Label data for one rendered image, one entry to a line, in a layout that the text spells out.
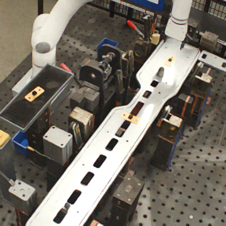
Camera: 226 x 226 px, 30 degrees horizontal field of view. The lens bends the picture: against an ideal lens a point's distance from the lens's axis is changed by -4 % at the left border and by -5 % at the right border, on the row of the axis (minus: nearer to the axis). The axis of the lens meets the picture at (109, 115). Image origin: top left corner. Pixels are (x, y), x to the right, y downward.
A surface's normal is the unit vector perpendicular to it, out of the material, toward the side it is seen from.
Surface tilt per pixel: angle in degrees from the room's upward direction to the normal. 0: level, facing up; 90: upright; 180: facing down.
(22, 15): 0
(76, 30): 0
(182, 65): 0
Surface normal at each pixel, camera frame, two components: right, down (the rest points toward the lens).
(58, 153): -0.48, 0.63
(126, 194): 0.08, -0.66
